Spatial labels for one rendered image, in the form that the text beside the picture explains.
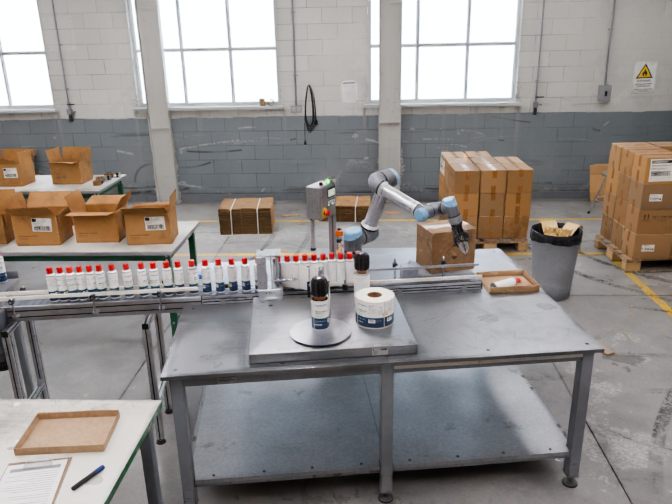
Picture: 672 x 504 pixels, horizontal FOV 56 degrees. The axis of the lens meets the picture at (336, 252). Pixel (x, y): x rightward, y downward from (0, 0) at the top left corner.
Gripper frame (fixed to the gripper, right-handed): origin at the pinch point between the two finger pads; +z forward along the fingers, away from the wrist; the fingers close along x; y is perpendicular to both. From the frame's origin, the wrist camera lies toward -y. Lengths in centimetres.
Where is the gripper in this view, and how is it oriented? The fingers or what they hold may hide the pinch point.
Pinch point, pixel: (465, 251)
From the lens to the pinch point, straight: 379.0
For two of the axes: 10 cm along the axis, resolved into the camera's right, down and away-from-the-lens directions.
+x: 9.3, -3.7, -0.4
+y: 0.9, 3.3, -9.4
